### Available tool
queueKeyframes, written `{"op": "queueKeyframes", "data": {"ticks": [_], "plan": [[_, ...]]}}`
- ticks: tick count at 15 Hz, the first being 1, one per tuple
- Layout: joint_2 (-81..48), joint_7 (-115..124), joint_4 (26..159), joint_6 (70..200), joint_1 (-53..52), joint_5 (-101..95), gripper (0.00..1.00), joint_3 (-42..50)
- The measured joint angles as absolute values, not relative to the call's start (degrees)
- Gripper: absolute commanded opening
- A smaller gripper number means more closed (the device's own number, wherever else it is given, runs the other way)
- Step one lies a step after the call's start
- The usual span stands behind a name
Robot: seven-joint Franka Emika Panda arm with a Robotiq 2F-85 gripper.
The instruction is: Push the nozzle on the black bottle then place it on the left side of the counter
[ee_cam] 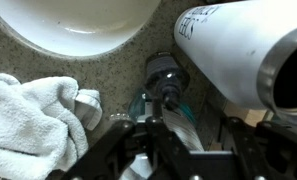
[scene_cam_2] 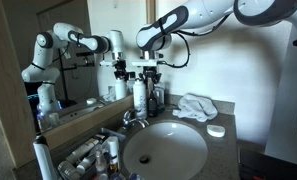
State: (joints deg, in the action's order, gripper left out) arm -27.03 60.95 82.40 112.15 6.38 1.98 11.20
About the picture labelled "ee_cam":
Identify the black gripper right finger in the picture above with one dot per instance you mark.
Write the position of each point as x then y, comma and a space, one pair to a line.
274, 153

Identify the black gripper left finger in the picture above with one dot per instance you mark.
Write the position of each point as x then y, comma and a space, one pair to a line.
164, 156

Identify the black pump bottle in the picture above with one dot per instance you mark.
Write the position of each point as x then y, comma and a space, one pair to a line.
164, 71

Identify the white EECS water bottle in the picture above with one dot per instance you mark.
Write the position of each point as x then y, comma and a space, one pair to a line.
228, 50

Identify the clear dental retainer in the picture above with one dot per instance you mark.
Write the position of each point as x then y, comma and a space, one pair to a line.
119, 116

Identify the white terry towel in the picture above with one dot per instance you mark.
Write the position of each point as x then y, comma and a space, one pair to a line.
28, 126

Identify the white oval sink basin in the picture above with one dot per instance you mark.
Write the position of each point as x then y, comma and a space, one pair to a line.
74, 20

